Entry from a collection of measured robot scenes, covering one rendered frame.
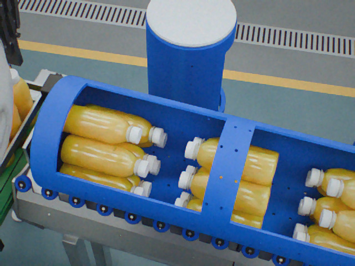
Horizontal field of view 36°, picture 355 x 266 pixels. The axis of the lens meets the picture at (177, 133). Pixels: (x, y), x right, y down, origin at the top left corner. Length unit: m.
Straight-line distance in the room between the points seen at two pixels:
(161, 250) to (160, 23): 0.68
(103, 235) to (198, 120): 0.40
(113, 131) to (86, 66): 1.76
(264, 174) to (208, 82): 0.63
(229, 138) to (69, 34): 2.11
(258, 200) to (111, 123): 0.37
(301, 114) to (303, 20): 0.70
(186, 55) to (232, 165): 0.58
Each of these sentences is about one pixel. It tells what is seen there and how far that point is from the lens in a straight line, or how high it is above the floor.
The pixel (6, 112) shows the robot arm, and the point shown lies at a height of 1.84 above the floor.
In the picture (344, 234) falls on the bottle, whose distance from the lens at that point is 1.24.
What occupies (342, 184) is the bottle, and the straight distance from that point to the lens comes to 1.24.
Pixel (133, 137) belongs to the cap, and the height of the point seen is 1.17.
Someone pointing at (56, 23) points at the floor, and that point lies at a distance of 3.26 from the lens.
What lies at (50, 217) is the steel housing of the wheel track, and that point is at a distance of 1.52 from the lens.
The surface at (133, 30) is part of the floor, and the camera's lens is 3.17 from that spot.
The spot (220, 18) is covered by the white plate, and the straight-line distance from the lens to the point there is 1.72.
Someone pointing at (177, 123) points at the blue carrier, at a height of 1.06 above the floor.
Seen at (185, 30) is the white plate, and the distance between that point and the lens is 1.67.
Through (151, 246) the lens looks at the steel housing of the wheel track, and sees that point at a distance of 1.45.
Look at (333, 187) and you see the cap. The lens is 1.24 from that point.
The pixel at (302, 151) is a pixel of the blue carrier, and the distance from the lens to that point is 1.38.
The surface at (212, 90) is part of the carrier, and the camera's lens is 1.81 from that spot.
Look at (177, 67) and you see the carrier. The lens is 1.70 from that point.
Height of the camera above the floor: 2.20
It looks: 55 degrees down
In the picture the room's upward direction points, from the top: 2 degrees clockwise
